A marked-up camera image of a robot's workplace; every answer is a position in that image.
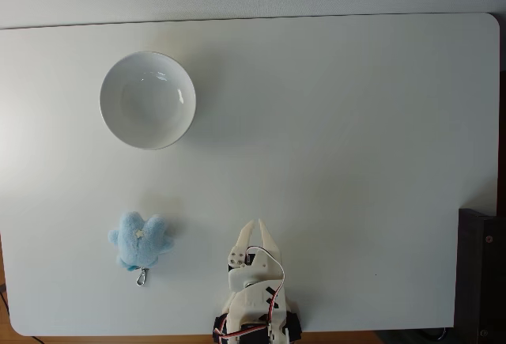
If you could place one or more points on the skyblue plush doll with clasp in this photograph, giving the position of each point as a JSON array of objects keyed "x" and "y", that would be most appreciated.
[{"x": 138, "y": 241}]

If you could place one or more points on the black table clamp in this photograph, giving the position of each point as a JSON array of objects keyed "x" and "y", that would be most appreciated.
[
  {"x": 294, "y": 324},
  {"x": 219, "y": 326}
]

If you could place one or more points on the white ceramic bowl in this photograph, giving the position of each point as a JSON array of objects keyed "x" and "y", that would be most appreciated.
[{"x": 146, "y": 100}]

